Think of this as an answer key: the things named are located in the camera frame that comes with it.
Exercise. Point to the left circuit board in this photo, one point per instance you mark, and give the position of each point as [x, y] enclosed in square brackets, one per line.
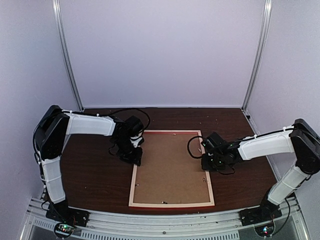
[63, 230]

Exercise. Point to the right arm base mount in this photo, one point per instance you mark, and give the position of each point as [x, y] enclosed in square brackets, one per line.
[265, 212]

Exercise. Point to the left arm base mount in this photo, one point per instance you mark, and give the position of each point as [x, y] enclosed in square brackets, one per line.
[67, 215]

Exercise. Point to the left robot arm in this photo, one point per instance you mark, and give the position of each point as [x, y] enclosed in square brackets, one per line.
[49, 139]

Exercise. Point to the red wooden picture frame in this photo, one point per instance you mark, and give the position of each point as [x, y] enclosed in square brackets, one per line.
[131, 190]

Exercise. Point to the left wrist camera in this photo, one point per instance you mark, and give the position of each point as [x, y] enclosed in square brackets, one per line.
[134, 126]

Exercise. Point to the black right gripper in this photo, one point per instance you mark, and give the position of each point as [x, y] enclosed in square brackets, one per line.
[205, 165]

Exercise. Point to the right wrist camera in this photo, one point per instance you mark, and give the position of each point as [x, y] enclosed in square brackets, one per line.
[212, 141]

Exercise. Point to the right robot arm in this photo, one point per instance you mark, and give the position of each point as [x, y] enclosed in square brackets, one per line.
[298, 141]

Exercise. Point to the aluminium front rail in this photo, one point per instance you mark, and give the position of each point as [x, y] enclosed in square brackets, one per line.
[221, 225]

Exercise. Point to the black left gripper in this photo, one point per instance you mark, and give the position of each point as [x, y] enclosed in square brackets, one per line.
[134, 158]

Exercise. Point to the circuit board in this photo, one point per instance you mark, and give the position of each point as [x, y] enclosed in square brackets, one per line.
[265, 230]
[63, 230]

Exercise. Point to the right circuit board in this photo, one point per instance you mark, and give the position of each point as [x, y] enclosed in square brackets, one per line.
[265, 230]

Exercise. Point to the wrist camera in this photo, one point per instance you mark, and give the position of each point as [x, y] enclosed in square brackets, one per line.
[134, 126]
[212, 141]

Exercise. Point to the right aluminium corner post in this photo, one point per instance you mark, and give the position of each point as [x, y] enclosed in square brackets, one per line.
[263, 35]

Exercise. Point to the left aluminium corner post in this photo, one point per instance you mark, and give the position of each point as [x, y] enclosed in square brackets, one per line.
[65, 53]

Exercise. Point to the aluminium corner post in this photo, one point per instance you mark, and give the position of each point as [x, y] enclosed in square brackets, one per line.
[65, 53]
[263, 35]

